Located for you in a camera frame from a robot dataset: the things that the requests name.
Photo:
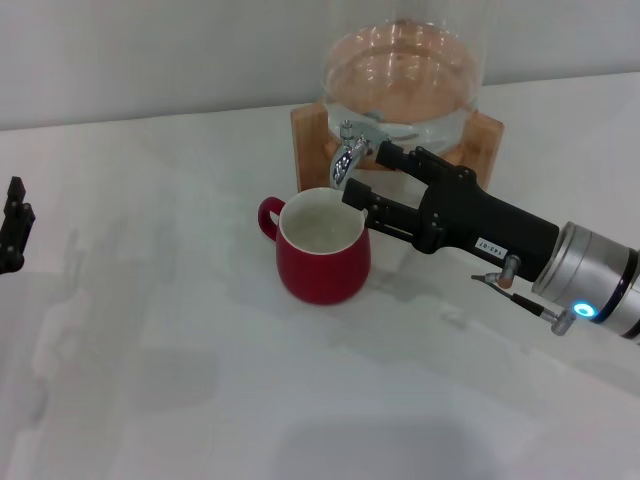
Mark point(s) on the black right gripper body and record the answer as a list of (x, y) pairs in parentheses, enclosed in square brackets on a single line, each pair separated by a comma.
[(480, 225)]

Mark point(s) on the red ceramic cup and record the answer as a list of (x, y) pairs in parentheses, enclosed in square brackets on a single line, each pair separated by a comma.
[(320, 275)]

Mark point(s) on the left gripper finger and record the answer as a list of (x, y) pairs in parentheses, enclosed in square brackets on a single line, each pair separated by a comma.
[(12, 230)]

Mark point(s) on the glass water dispenser jar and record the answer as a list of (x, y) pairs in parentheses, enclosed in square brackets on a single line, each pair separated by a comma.
[(400, 65)]

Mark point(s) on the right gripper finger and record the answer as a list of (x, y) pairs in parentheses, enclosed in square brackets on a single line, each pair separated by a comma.
[(385, 210), (415, 160)]

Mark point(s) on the chrome faucet tap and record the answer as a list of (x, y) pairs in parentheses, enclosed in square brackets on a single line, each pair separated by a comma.
[(345, 160)]

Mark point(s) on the wooden dispenser stand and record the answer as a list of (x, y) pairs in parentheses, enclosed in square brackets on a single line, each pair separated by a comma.
[(307, 150)]

